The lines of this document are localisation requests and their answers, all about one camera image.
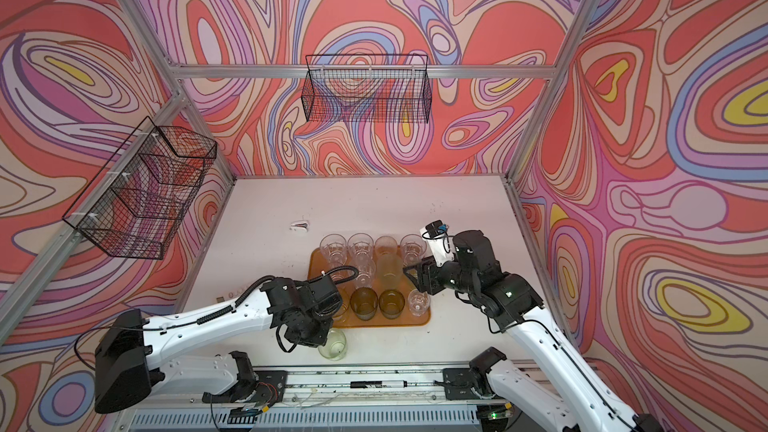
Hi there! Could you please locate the yellow glass front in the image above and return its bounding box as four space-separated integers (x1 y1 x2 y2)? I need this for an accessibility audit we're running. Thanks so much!
333 290 350 322

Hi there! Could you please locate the frosted pale green tumbler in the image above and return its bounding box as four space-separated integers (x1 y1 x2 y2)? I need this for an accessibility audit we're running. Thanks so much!
377 253 403 290

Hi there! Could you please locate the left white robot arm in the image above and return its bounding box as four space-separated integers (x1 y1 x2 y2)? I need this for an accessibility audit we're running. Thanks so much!
94 274 343 415

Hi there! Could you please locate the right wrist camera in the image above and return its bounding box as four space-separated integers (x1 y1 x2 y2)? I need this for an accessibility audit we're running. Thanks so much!
420 220 454 267

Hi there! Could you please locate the frosted pink tumbler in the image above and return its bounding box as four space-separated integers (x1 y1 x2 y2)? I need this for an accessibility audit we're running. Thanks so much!
374 235 399 258

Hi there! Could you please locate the light green glass front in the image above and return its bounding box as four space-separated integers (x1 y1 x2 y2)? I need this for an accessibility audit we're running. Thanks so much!
318 328 347 361

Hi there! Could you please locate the left black wire basket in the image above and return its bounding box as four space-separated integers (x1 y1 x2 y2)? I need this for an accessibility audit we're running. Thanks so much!
62 117 218 260

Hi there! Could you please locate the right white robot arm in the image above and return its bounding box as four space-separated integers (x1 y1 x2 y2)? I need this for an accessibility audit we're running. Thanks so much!
403 221 662 431

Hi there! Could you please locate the black wire basket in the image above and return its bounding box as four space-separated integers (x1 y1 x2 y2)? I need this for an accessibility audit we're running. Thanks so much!
301 52 432 124
62 117 218 260

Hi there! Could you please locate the clear stemmed glass front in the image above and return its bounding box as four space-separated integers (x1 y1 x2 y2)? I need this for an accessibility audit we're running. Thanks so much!
319 234 348 268

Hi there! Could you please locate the orange rectangular tray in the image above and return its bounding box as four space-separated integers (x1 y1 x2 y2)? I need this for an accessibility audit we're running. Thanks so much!
307 248 432 329

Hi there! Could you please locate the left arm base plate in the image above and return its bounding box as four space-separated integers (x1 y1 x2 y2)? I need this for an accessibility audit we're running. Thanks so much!
202 370 288 405

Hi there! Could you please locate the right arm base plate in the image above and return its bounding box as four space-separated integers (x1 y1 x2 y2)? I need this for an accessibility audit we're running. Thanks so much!
439 367 497 401

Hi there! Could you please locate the dark olive glass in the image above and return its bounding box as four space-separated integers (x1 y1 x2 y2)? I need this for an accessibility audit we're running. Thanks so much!
350 287 378 321

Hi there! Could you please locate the small white stapler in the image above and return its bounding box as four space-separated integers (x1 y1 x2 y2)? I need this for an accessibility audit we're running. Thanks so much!
289 221 310 233

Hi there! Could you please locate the back black wire basket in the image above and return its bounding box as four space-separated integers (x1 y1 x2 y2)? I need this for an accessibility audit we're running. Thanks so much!
301 52 432 124

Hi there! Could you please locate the black pen on rail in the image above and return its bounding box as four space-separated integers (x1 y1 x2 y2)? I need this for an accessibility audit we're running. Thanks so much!
349 380 408 389

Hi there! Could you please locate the clear ribbed glass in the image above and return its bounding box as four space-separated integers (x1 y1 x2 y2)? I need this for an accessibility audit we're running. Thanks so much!
399 234 427 266

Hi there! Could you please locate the small clear glass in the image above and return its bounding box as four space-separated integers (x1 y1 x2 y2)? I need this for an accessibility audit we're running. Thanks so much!
407 290 431 317

